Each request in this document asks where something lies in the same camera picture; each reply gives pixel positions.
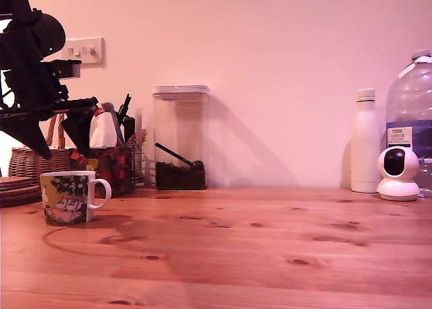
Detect printed cartoon coffee mug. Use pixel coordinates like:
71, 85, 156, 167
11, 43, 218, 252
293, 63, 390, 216
40, 170, 113, 227

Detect dark coffee beans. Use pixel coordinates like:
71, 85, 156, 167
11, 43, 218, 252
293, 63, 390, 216
155, 161, 207, 190

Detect white paper tissue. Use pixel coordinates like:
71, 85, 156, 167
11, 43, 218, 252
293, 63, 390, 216
88, 114, 117, 148

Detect blue grey flat tool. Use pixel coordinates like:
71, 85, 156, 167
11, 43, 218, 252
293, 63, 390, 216
100, 102, 125, 146

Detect thin cork mat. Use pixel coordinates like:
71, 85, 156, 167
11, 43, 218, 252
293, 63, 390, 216
0, 175, 35, 189

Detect black clip tool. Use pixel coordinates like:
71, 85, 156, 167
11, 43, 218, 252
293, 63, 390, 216
115, 93, 133, 121

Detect red floral tissue box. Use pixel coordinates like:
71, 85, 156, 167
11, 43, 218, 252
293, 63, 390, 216
69, 146, 134, 198

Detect clear lidded storage jar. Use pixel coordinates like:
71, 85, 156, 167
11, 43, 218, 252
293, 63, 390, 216
151, 85, 211, 191

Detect black measuring scoop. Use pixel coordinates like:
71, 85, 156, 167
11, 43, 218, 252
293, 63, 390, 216
154, 142, 206, 173

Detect white insulated bottle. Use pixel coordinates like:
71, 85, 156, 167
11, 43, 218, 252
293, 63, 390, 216
350, 88, 382, 194

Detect large clear water bottle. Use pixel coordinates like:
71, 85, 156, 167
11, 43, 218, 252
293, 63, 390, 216
385, 49, 432, 198

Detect small clear plastic bottle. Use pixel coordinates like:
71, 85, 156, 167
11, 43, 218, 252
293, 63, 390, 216
417, 157, 432, 198

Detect wicker basket with handle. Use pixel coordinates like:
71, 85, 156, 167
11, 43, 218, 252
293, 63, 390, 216
7, 113, 70, 179

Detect black tool handle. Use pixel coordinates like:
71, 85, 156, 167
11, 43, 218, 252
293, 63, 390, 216
122, 116, 136, 144

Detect pale grey camera box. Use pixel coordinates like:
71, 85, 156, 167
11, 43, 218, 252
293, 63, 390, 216
50, 59, 83, 80

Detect metal wire holder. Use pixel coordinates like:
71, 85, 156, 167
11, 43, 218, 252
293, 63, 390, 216
130, 128, 148, 188

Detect white wall switch plate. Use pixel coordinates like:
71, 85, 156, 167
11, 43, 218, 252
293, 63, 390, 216
62, 37, 107, 69

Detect small white round camera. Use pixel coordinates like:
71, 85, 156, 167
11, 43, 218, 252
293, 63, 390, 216
375, 146, 421, 202

